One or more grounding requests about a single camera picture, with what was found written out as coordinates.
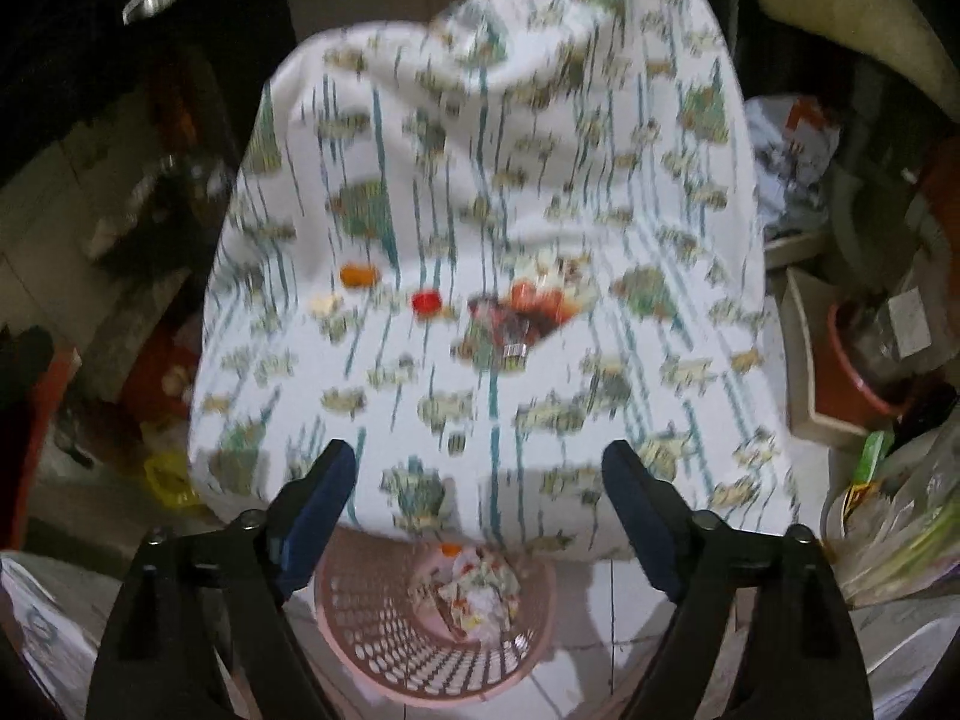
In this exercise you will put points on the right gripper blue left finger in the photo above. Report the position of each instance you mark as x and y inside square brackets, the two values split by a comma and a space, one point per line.
[302, 520]

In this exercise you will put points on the cat print white cloth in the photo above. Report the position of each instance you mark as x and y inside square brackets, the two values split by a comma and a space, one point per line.
[450, 156]

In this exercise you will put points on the white plastic bag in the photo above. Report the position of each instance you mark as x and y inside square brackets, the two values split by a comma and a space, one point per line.
[794, 140]

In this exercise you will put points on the red foil wrapper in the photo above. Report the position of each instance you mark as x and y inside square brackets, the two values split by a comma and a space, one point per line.
[499, 338]

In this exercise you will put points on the terracotta flower pot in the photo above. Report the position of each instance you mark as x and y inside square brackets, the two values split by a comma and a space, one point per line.
[847, 385]

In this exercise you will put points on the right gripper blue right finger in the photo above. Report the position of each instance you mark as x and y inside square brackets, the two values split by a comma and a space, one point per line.
[655, 518]

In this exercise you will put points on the red bowl with eggs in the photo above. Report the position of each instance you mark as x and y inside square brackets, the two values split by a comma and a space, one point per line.
[160, 382]

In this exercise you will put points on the orange peel piece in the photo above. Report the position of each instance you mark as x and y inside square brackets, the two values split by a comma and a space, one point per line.
[359, 276]

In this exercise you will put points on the red snack wrapper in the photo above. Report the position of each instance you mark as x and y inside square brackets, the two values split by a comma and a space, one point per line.
[556, 291]

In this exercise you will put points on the red bottle cap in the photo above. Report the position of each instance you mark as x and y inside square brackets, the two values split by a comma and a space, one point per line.
[426, 303]

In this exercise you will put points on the yellow plastic bag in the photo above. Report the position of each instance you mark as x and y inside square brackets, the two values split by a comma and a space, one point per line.
[166, 471]

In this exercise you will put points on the pink plastic trash basket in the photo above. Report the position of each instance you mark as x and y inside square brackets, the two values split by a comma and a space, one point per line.
[366, 612]

